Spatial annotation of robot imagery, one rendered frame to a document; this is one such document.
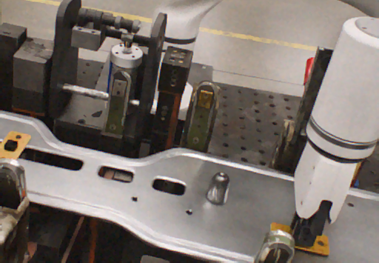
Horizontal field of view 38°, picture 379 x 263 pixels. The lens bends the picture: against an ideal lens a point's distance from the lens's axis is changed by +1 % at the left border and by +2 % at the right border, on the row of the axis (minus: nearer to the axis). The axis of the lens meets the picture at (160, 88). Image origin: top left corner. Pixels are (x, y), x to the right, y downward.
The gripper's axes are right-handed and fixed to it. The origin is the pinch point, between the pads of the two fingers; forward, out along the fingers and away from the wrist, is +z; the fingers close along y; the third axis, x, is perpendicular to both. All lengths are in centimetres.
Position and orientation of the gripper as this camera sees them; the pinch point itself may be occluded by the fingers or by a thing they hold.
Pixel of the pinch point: (304, 226)
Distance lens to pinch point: 83.1
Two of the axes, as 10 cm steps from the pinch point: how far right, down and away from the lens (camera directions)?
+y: -1.8, 5.0, -8.5
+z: -1.4, 8.4, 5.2
